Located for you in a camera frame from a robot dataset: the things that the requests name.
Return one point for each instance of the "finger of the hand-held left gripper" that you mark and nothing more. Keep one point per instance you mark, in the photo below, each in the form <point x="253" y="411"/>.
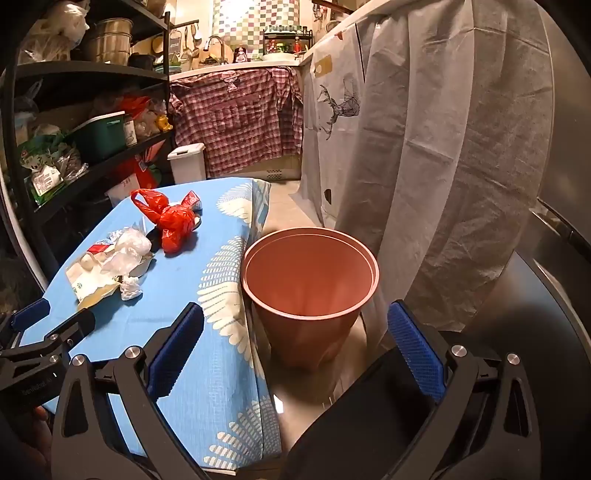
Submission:
<point x="71" y="328"/>
<point x="30" y="314"/>

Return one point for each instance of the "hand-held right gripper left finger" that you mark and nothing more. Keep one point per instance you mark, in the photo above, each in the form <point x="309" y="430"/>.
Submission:
<point x="174" y="344"/>

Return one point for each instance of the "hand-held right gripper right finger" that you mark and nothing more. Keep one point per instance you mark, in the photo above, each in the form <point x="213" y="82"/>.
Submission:
<point x="415" y="355"/>

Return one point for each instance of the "beige paper package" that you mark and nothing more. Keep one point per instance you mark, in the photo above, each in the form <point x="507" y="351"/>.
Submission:
<point x="85" y="282"/>

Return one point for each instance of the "white paper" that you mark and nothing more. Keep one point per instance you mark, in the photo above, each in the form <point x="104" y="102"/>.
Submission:
<point x="130" y="288"/>

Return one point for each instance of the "small red white box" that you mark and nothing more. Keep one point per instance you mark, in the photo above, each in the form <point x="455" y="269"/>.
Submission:
<point x="98" y="249"/>

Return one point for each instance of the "clear plastic bag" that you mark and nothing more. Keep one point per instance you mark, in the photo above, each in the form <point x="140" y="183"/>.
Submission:
<point x="131" y="244"/>

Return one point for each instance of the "black wrapper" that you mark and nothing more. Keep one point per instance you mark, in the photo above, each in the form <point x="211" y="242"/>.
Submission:
<point x="153" y="240"/>

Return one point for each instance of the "red plastic bag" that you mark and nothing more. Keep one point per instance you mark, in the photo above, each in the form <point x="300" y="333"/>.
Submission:
<point x="178" y="226"/>

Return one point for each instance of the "pink plastic bin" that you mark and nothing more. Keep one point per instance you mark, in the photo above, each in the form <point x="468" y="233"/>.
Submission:
<point x="314" y="286"/>

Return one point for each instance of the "red white crushed carton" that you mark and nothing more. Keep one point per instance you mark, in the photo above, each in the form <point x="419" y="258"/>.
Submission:
<point x="194" y="203"/>

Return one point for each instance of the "blue patterned tablecloth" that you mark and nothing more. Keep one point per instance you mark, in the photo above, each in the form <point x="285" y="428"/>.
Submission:
<point x="92" y="221"/>

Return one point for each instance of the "white carton with red print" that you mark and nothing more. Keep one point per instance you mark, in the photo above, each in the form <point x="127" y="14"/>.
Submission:
<point x="121" y="190"/>

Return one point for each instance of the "bag of green food packets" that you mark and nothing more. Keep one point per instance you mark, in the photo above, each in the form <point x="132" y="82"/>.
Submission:
<point x="46" y="166"/>

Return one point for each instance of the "red shopping bag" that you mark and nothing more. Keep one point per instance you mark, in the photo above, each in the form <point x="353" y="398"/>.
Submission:
<point x="136" y="173"/>

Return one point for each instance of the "white lidded bin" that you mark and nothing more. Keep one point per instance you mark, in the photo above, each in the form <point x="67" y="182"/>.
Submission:
<point x="187" y="164"/>

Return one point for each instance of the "green storage box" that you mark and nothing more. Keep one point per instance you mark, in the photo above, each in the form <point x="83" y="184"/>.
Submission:
<point x="99" y="136"/>

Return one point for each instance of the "grey non-woven sheet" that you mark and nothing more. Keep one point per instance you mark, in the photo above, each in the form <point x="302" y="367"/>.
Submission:
<point x="438" y="161"/>

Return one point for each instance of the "steel cabinet vent panel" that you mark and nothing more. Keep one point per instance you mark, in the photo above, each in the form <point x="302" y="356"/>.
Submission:
<point x="281" y="171"/>

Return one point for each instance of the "white labelled jar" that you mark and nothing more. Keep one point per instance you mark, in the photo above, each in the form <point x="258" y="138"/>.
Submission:
<point x="130" y="131"/>

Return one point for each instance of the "yellow toy figure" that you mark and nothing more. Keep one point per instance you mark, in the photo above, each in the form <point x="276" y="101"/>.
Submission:
<point x="163" y="122"/>

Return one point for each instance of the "grey deer print cloth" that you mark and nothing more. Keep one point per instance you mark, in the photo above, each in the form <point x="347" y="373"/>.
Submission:
<point x="332" y="138"/>

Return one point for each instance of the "red plaid shirt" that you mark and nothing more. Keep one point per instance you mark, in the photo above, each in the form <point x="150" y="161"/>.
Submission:
<point x="240" y="120"/>

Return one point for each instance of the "black shelf rack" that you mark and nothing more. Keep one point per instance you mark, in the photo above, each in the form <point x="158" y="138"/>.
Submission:
<point x="87" y="71"/>

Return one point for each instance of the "white kitchen counter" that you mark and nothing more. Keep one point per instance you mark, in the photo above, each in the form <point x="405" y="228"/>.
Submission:
<point x="240" y="67"/>

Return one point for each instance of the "metal pot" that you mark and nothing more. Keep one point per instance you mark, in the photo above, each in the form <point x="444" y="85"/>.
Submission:
<point x="111" y="41"/>

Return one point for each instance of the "white plastic bag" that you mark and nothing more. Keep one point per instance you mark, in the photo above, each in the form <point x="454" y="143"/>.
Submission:
<point x="60" y="23"/>

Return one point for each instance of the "kitchen faucet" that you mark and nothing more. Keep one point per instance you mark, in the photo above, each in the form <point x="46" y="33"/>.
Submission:
<point x="214" y="46"/>

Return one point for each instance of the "black spice rack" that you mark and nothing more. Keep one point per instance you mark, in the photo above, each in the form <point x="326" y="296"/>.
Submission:
<point x="286" y="41"/>

